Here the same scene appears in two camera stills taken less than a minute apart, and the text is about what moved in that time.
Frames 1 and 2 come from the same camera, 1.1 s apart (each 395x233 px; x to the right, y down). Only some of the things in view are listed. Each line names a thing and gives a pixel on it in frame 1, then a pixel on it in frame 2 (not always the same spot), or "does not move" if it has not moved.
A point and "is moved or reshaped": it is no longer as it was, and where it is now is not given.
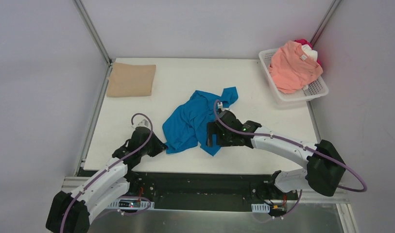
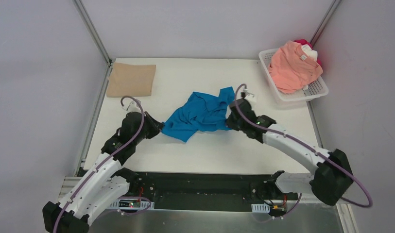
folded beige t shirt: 128,80 does not move
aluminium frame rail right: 323,23 does not move
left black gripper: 155,146 -> 152,124
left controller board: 131,203 does not move
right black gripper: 212,134 -> 234,116
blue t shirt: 185,127 is moved or reshaped
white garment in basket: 310,52 does not move
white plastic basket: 317,88 does not move
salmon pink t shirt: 292,69 does not move
